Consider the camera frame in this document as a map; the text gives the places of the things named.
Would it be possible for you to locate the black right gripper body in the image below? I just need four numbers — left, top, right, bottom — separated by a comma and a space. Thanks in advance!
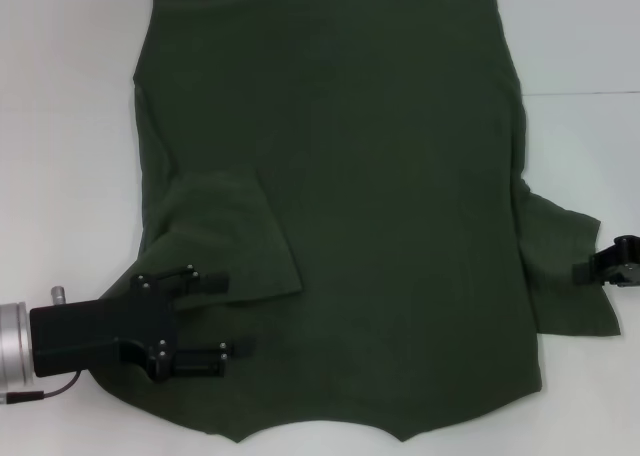
625, 234, 640, 277

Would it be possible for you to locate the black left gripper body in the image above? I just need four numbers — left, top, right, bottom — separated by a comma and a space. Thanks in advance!
28, 273, 180, 383

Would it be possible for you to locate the dark green printed shirt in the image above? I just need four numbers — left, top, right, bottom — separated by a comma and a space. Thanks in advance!
89, 0, 622, 430

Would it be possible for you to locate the left arm cable with plug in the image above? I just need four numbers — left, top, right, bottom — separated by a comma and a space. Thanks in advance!
0, 369, 90, 405

